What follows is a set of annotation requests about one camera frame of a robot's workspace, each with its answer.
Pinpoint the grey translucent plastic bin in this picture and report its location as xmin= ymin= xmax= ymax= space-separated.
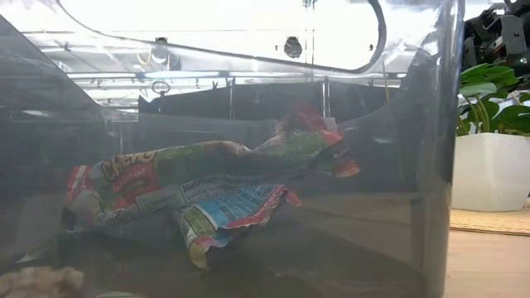
xmin=0 ymin=0 xmax=467 ymax=298

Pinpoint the beige lumpy blob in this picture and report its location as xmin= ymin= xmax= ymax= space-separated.
xmin=0 ymin=265 xmax=85 ymax=298

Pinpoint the coiled black cable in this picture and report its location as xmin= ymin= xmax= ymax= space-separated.
xmin=150 ymin=79 xmax=172 ymax=97

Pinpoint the red green granola bar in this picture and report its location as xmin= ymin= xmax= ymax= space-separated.
xmin=172 ymin=176 xmax=303 ymax=272
xmin=253 ymin=100 xmax=362 ymax=180
xmin=60 ymin=139 xmax=258 ymax=233

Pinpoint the green plant in white pot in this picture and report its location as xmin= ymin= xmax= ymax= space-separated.
xmin=450 ymin=61 xmax=530 ymax=214

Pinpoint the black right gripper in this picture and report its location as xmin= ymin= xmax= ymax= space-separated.
xmin=461 ymin=0 xmax=530 ymax=89

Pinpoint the round wooden board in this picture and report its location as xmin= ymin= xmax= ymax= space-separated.
xmin=448 ymin=207 xmax=530 ymax=238

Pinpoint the dark round overhead fixture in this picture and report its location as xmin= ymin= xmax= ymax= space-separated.
xmin=282 ymin=36 xmax=304 ymax=60

